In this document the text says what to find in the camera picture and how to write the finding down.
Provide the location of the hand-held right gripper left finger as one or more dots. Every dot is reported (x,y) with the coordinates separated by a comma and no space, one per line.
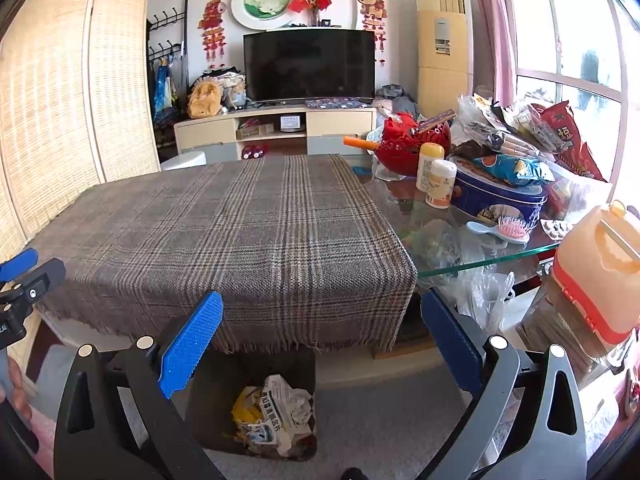
(192,342)

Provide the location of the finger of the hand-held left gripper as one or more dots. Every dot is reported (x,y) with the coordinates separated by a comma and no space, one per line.
(17,265)
(42,280)

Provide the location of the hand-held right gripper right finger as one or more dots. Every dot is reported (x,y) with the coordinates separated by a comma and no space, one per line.
(450,340)

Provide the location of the dark brown trash bin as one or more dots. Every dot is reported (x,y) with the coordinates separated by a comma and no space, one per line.
(210,400)

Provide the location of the yellow paper bag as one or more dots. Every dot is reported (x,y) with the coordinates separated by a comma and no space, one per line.
(245,412)

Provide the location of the torn white printed wrapper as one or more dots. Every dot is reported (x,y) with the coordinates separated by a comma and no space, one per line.
(262,437)

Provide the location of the person's left hand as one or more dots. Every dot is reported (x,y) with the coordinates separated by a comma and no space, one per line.
(19,385)

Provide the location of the clear plastic bag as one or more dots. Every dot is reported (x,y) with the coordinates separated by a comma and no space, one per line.
(440,247)
(485,300)

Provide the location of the stack of brown cardboard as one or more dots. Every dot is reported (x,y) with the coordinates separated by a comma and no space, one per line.
(560,325)

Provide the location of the plaid brown tablecloth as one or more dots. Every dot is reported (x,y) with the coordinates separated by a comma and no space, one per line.
(225,225)

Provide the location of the pink and blue hairbrush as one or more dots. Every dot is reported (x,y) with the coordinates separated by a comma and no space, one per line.
(510,230)

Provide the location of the blue cookie tin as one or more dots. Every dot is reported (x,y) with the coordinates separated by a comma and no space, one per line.
(500,202)

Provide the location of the blister pill pack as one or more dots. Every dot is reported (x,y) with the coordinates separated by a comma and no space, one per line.
(557,228)

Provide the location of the white bottle orange label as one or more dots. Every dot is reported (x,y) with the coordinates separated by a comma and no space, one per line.
(440,185)

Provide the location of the orange and white plastic jug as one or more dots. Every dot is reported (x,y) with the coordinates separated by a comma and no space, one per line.
(595,270)

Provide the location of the white round stool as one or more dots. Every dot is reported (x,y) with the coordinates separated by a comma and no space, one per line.
(182,161)

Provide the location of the blue snack bag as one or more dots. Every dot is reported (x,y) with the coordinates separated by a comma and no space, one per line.
(515,170)

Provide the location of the woven folding screen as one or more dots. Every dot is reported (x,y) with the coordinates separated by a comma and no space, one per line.
(50,85)

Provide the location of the red openwork basket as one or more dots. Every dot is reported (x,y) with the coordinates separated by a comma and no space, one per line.
(395,152)

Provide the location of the red toy car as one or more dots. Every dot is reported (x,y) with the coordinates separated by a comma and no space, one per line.
(254,151)

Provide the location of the orange stick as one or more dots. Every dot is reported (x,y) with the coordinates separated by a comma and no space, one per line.
(360,143)

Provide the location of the long patterned box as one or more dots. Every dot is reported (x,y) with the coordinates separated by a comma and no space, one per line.
(435,122)

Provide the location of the flat cardboard box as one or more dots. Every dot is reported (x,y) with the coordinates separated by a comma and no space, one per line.
(254,132)

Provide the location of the pile of snack packets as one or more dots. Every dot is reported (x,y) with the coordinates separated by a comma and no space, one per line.
(500,125)

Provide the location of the blue plastic bag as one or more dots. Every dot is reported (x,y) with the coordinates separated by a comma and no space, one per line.
(162,90)

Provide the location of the red snack bag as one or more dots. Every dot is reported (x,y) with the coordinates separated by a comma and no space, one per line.
(570,140)

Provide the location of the white box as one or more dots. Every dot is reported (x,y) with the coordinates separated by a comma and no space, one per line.
(290,124)

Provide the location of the yellow backpack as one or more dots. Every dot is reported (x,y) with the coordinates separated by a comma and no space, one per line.
(204,101)

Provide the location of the beige television cabinet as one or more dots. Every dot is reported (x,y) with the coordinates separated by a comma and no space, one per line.
(340,122)

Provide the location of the grey clothing pile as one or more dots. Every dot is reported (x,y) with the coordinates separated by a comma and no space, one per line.
(395,100)

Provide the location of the pile of light clothes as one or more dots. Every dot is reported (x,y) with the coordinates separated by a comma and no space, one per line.
(234,90)

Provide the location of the beige standing air conditioner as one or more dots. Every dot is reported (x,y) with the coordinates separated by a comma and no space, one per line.
(445,80)

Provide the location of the patterned blue cloth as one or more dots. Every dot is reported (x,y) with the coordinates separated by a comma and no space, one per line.
(335,103)

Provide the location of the black coat rack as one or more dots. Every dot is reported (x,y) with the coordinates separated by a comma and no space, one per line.
(186,35)

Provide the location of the black television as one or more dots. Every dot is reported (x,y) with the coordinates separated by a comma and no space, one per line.
(310,65)

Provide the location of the red hanging ornament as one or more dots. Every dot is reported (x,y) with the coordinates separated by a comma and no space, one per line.
(371,15)
(212,25)

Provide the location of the pink curtain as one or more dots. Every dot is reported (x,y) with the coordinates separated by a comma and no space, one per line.
(492,20)

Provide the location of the window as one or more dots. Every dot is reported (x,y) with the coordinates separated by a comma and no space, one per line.
(545,25)

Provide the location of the vase of red flowers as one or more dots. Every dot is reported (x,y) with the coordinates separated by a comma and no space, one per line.
(312,2)

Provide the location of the round white wall plate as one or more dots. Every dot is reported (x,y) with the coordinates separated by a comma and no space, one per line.
(262,2)

